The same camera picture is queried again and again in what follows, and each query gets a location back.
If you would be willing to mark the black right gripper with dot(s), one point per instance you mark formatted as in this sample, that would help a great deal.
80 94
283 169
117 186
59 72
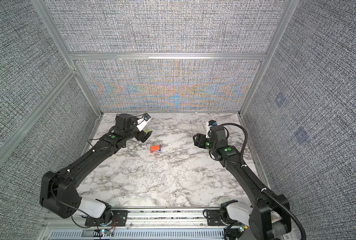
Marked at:
201 139

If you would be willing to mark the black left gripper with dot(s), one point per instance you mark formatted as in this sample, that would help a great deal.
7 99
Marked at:
141 136

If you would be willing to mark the orange wood block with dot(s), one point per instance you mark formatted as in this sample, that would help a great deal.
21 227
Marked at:
155 147

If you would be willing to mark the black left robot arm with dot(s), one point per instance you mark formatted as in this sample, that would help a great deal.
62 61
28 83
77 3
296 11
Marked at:
59 190

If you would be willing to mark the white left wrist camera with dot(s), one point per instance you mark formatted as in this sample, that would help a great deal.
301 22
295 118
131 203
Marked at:
142 121

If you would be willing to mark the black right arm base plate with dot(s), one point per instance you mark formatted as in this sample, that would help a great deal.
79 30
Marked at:
213 218

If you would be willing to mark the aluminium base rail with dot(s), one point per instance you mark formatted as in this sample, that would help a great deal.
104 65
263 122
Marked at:
142 218

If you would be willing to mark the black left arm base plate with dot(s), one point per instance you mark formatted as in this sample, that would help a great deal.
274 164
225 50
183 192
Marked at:
117 217

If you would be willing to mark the grey vented cable tray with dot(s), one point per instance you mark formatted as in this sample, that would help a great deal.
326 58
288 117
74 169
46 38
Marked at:
138 234

